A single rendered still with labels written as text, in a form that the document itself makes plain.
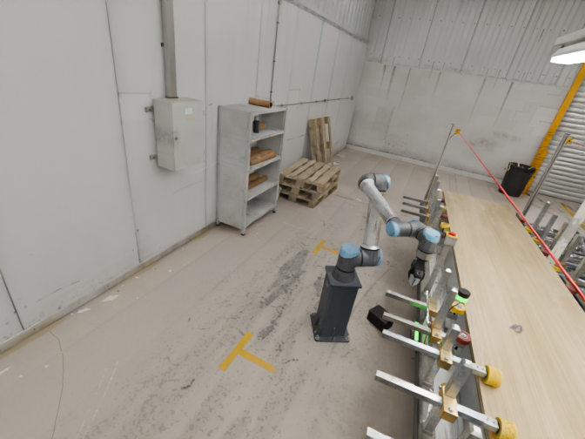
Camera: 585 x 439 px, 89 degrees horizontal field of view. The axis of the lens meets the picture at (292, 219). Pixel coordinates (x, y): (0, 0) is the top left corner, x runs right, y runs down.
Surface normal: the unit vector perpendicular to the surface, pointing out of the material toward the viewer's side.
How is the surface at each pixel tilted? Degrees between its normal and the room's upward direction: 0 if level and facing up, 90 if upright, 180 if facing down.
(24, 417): 0
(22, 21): 90
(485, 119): 90
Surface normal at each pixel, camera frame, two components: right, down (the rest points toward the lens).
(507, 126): -0.43, 0.36
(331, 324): 0.07, 0.47
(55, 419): 0.13, -0.88
